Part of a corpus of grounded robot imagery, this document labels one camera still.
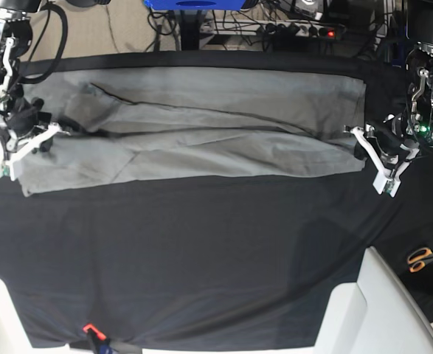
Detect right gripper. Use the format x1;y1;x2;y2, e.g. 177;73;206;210
0;97;87;153

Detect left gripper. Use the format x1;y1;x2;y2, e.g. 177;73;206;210
353;114;419;161

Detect grey T-shirt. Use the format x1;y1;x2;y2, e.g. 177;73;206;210
19;67;367;196

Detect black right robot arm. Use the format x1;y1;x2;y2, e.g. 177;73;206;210
0;1;69;155

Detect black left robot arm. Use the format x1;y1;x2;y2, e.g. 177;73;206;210
354;1;433;167

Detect black stand column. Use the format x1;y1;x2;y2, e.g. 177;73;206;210
176;10;207;51

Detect white chair right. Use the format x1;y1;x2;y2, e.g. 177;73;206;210
314;247;433;354

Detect white chair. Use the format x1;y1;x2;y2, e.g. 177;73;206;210
0;280;71;353
314;247;433;354

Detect white chair left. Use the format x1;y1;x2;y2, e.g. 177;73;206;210
0;280;71;353

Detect red black clamp bottom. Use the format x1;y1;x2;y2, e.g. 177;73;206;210
82;323;114;354

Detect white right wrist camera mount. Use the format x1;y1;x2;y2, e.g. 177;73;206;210
0;115;70;181

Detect orange handled scissors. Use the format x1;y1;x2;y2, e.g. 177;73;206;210
406;247;433;273

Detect black power strip red switch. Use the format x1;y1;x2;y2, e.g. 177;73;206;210
308;25;347;41

